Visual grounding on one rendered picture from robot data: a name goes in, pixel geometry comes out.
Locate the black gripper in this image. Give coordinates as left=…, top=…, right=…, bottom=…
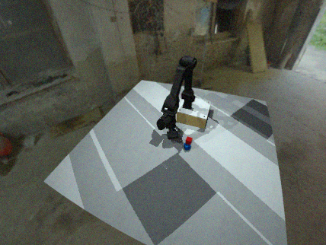
left=167, top=119, right=178, bottom=139

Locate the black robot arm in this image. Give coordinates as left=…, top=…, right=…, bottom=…
left=156, top=56, right=197, bottom=130

